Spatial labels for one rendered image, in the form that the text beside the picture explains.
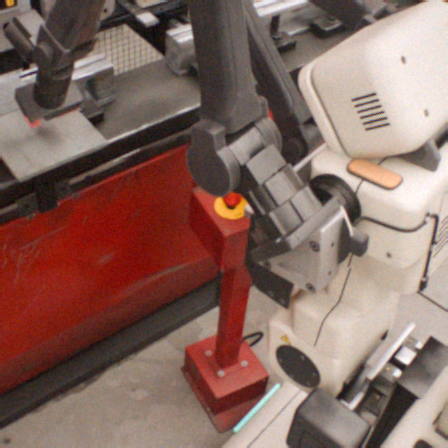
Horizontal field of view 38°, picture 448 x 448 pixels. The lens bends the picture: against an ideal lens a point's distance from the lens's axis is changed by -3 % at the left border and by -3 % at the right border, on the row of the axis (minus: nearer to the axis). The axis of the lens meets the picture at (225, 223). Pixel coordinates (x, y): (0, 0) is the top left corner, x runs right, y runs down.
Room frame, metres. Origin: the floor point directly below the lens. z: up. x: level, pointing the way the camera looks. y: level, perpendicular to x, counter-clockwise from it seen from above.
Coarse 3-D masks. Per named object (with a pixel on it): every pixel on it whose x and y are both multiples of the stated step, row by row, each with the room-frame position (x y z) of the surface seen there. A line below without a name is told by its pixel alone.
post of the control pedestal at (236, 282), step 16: (224, 272) 1.05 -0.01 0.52; (240, 272) 1.02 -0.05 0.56; (224, 288) 1.04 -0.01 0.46; (240, 288) 1.02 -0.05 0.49; (224, 304) 1.03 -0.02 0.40; (240, 304) 1.03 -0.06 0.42; (224, 320) 1.03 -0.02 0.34; (240, 320) 1.03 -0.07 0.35; (224, 336) 1.02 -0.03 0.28; (240, 336) 1.03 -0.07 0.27; (224, 352) 1.01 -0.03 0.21
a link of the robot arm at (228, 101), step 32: (192, 0) 0.68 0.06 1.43; (224, 0) 0.67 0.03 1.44; (192, 32) 0.68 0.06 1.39; (224, 32) 0.66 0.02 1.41; (224, 64) 0.65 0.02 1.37; (224, 96) 0.64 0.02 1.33; (256, 96) 0.67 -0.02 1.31; (192, 128) 0.63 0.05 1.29; (224, 128) 0.63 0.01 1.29; (192, 160) 0.63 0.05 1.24; (224, 160) 0.60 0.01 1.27; (224, 192) 0.60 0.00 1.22
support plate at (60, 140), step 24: (0, 120) 0.96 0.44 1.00; (24, 120) 0.97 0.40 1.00; (72, 120) 0.98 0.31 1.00; (0, 144) 0.89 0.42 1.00; (24, 144) 0.90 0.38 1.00; (48, 144) 0.91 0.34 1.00; (72, 144) 0.91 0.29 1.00; (96, 144) 0.92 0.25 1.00; (24, 168) 0.84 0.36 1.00; (48, 168) 0.85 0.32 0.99
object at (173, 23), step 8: (184, 8) 1.67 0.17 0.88; (160, 16) 1.65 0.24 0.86; (168, 16) 1.63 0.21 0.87; (176, 16) 1.65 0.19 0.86; (184, 16) 1.65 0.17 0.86; (128, 24) 1.77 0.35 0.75; (136, 24) 1.75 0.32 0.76; (160, 24) 1.64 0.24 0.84; (168, 24) 1.63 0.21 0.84; (176, 24) 1.62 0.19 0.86; (184, 24) 1.65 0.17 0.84; (136, 32) 1.74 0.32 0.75; (144, 32) 1.72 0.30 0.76; (152, 32) 1.68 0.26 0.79; (160, 32) 1.66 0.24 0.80; (152, 40) 1.68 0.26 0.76; (160, 40) 1.66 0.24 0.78; (160, 48) 1.65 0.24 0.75
